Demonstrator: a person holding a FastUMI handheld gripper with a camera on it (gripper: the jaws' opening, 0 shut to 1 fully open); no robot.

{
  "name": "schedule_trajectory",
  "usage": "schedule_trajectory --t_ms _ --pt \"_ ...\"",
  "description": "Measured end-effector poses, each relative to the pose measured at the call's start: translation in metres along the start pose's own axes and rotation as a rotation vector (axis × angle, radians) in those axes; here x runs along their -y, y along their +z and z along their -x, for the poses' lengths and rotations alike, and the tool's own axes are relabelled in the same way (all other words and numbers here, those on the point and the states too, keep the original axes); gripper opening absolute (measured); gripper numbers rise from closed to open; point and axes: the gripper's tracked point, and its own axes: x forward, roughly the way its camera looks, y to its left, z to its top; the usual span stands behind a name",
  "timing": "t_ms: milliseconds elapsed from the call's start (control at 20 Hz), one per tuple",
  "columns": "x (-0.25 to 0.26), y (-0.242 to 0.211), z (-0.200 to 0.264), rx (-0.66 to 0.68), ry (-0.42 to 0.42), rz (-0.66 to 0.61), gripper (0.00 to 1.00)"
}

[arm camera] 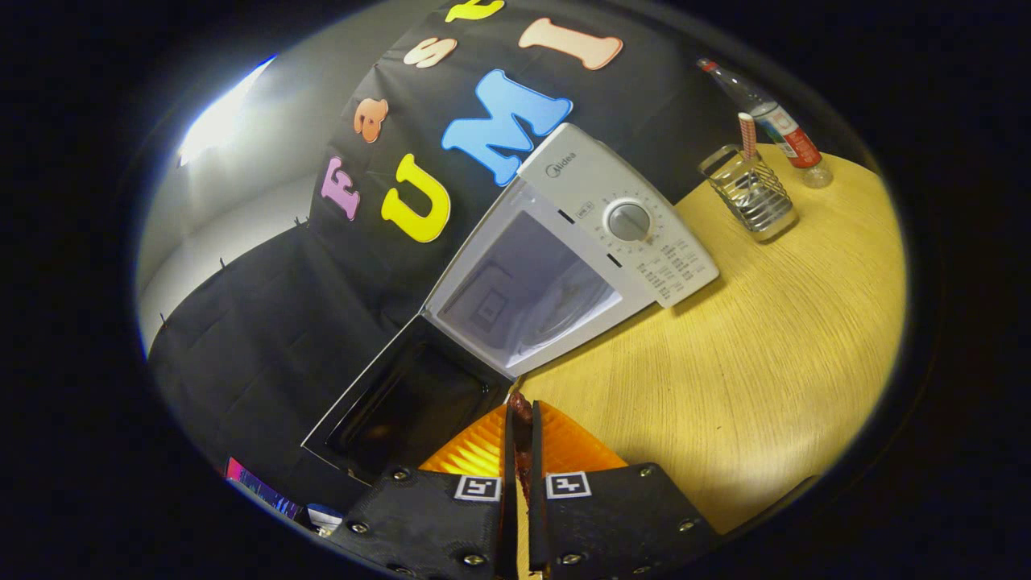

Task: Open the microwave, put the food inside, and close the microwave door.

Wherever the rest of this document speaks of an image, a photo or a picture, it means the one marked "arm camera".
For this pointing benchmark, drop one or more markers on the striped stick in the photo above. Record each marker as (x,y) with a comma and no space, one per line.
(748,133)

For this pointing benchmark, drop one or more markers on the white toaster oven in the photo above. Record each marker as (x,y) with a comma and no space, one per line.
(580,185)

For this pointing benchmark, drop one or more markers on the white paper item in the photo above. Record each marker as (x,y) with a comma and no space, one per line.
(325,517)

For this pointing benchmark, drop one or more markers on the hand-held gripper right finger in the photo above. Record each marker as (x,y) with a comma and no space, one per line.
(537,499)

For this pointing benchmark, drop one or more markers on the reddish-brown dried meat strip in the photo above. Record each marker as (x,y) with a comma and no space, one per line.
(522,435)

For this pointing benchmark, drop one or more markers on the ceiling light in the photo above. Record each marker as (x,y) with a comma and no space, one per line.
(217,121)

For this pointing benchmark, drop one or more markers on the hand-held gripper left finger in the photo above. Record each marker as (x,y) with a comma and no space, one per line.
(507,499)

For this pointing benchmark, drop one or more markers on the computer monitor screen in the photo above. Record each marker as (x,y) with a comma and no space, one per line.
(262,487)

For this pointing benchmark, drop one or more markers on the clear bottle with red label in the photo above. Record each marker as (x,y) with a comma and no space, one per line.
(785,133)

